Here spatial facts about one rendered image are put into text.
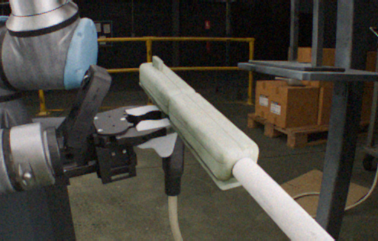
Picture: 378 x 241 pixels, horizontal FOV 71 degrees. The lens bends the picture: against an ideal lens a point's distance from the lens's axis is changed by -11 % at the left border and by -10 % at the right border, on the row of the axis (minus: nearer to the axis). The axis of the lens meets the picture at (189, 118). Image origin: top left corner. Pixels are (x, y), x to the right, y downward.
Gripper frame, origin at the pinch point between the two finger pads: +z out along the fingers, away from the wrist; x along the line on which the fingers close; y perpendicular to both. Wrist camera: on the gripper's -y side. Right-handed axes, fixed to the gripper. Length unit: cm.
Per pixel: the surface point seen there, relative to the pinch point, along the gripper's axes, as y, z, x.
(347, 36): -8.6, 47.2, -6.3
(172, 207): 19.4, -1.5, 0.0
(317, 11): -15.2, 29.7, -2.1
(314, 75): -5.0, 23.1, 5.1
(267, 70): -1.5, 24.3, -8.7
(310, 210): 90, 89, -31
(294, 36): -6.3, 40.7, -18.2
